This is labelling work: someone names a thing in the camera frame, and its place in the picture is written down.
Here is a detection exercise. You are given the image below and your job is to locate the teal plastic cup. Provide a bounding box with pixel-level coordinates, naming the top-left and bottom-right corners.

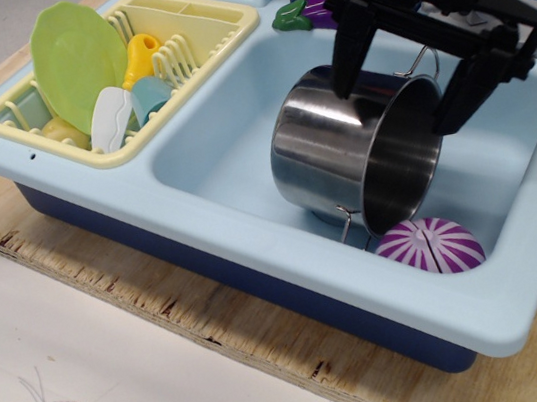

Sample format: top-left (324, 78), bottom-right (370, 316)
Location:
top-left (131, 76), bottom-right (173, 127)

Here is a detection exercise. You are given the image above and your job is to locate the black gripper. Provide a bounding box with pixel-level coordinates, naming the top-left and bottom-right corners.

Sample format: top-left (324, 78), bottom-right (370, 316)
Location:
top-left (325, 0), bottom-right (537, 136)

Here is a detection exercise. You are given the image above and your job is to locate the green plastic plate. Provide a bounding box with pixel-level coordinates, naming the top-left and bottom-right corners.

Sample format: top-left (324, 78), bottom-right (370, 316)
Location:
top-left (30, 1), bottom-right (127, 134)

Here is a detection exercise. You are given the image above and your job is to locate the purple white striped onion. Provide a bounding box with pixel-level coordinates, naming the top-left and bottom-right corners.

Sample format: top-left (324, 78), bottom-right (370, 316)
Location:
top-left (375, 217), bottom-right (486, 274)

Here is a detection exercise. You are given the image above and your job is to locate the plywood board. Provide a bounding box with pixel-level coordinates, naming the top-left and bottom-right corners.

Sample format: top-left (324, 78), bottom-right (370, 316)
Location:
top-left (0, 0), bottom-right (537, 402)

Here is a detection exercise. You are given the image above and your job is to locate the light blue toy sink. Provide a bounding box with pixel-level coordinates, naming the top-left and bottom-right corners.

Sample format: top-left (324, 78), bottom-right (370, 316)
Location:
top-left (0, 0), bottom-right (537, 373)

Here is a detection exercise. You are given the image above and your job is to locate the stainless steel pot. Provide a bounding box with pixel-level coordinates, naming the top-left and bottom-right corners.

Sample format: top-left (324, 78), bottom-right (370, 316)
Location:
top-left (270, 65), bottom-right (443, 237)

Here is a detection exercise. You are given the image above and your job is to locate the yellow dish rack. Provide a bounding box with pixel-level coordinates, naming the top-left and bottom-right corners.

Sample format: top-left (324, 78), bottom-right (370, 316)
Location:
top-left (0, 0), bottom-right (260, 169)

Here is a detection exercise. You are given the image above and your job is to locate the purple toy eggplant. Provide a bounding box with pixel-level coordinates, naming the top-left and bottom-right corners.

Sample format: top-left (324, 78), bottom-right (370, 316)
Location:
top-left (271, 0), bottom-right (338, 32)

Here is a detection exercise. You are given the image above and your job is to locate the yellow potato toy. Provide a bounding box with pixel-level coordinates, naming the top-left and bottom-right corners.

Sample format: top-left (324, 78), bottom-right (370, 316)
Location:
top-left (41, 116), bottom-right (91, 150)

